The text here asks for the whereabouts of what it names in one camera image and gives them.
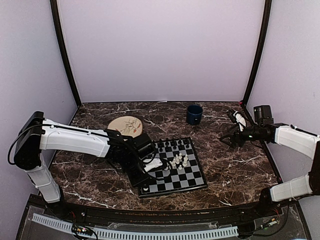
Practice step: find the black left frame post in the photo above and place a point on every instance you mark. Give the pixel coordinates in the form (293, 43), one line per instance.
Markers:
(63, 52)

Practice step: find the black and white chessboard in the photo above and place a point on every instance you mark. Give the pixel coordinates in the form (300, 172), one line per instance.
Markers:
(170, 177)

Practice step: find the white slotted cable duct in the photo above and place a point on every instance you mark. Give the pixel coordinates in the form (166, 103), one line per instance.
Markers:
(121, 231)

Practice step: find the black front rail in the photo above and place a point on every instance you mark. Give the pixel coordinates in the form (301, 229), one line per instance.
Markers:
(99, 215)

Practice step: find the blue enamel mug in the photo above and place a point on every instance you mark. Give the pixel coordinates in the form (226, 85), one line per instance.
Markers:
(194, 114)

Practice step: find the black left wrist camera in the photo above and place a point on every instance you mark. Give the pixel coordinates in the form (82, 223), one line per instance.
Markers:
(143, 145)

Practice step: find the black frame post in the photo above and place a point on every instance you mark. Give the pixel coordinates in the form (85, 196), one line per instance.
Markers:
(63, 52)
(259, 51)

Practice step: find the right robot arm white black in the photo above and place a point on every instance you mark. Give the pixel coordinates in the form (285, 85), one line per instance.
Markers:
(297, 155)

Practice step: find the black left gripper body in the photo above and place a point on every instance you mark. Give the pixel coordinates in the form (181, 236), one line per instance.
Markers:
(128, 166)

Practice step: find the small green circuit board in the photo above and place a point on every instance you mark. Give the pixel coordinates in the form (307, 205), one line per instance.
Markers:
(81, 230)

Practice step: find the white chess queen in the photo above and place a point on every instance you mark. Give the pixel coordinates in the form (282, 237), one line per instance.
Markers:
(185, 161)

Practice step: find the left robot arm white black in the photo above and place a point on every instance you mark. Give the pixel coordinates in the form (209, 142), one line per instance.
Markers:
(39, 134)

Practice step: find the cream plate with bird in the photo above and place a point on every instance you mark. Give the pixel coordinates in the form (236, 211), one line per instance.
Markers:
(127, 126)

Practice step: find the black right frame post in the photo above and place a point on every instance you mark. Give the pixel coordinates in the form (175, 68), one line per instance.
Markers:
(259, 51)

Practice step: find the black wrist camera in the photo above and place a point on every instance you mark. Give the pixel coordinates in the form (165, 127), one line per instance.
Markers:
(143, 145)
(263, 115)

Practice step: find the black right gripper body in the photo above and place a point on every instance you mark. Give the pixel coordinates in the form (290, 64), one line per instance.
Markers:
(242, 140)

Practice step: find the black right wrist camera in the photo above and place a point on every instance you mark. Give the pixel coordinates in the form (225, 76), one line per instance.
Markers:
(263, 115)

